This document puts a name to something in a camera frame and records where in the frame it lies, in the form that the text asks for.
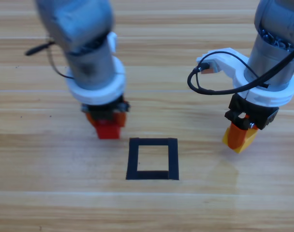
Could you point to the red wooden block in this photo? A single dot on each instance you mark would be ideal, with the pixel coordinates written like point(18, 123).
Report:
point(108, 131)

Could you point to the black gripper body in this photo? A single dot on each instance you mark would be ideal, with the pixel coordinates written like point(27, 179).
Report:
point(103, 112)
point(260, 116)

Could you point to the white wrist mount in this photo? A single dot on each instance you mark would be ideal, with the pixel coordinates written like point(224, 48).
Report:
point(270, 95)
point(96, 94)

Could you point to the black tape square outline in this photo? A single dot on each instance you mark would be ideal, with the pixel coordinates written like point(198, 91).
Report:
point(132, 159)

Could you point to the yellow wooden block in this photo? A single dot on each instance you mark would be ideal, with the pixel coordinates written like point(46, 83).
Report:
point(250, 142)

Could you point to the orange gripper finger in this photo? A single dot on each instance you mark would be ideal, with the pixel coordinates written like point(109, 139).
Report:
point(253, 128)
point(236, 136)
point(121, 119)
point(91, 119)

